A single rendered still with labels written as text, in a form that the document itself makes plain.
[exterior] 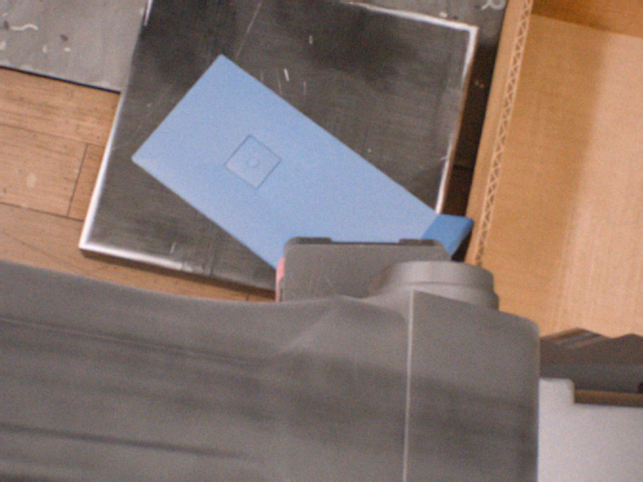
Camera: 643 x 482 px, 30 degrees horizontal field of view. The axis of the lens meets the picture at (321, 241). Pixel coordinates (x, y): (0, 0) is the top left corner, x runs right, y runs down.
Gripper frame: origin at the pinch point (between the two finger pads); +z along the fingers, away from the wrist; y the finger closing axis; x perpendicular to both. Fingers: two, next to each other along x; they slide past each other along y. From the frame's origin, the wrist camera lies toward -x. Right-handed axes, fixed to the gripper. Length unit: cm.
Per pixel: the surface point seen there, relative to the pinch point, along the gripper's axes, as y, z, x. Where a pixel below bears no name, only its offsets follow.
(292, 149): 6.5, 4.6, 2.4
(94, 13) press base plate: 12.5, 10.9, 12.8
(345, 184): 5.0, 3.7, -0.2
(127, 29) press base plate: 11.8, 10.5, 11.0
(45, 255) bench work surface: 0.9, 4.7, 14.6
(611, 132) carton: 7.4, 6.8, -14.2
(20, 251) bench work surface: 1.1, 4.8, 15.8
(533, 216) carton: 3.4, 4.7, -9.9
